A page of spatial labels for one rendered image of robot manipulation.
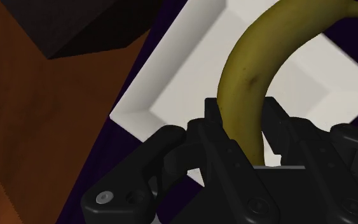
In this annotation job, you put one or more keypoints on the white square tray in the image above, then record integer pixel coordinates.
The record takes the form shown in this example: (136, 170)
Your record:
(191, 77)

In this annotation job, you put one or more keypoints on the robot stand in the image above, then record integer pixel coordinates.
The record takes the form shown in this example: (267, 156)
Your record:
(73, 24)

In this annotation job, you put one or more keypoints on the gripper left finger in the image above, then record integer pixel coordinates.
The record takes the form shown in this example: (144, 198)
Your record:
(197, 149)

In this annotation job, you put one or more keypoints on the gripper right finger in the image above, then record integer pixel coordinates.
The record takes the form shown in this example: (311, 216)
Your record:
(321, 155)

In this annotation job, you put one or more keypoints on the yellow banana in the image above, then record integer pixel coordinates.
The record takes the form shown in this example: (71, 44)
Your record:
(253, 77)

